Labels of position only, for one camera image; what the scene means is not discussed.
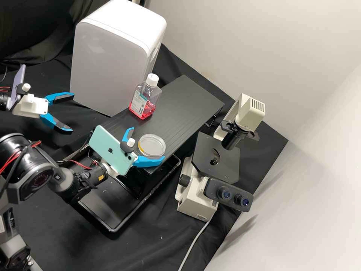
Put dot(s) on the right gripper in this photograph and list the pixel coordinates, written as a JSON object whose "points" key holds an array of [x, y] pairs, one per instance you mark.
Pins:
{"points": [[111, 170]]}

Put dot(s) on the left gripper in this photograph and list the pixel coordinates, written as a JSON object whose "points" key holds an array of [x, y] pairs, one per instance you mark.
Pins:
{"points": [[29, 107]]}

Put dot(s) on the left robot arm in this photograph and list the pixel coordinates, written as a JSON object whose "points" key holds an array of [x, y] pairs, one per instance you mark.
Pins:
{"points": [[5, 101]]}

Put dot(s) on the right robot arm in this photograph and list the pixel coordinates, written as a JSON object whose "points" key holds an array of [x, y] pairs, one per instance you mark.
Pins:
{"points": [[31, 166]]}

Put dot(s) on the petri dish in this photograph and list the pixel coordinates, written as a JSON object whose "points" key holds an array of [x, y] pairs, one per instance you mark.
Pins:
{"points": [[152, 145]]}

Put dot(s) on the red liquid bottle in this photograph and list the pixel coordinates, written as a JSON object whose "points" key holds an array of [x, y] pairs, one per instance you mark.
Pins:
{"points": [[142, 104]]}

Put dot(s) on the black platform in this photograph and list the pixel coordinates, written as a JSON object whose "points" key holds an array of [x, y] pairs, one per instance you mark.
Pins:
{"points": [[180, 110]]}

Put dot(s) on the black tray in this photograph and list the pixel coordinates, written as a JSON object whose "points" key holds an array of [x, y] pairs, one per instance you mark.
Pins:
{"points": [[112, 209]]}

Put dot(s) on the cream microscope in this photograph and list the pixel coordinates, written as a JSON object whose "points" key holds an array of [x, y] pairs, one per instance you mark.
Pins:
{"points": [[197, 194]]}

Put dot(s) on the white box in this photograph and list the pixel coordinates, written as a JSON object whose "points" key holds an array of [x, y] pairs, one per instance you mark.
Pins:
{"points": [[112, 53]]}

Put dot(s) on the right wrist camera phone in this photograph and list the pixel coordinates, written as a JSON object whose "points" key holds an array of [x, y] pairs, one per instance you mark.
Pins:
{"points": [[110, 148]]}

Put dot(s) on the wrist camera phone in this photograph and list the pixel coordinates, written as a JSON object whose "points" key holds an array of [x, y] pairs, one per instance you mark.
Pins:
{"points": [[17, 82], [110, 148]]}

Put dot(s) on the left wrist camera phone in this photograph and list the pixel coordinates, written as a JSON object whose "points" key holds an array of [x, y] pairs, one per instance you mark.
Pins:
{"points": [[17, 82]]}

